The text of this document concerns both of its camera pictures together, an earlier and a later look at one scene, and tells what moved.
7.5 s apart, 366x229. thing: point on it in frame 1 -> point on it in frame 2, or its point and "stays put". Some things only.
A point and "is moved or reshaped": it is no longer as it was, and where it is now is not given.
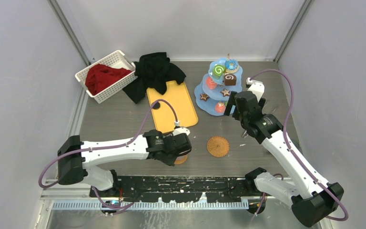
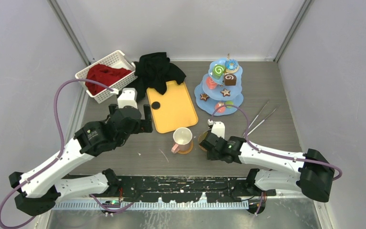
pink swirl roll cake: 211,84 stays put
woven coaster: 180,160 is moved or reshaped
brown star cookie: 225,92 stays put
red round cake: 220,107 stays put
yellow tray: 163,119 stays put
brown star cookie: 204,97 stays put
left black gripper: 170,161 -> 144,126
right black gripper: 232,102 -> 210,156
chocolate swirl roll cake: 230,79 stays put
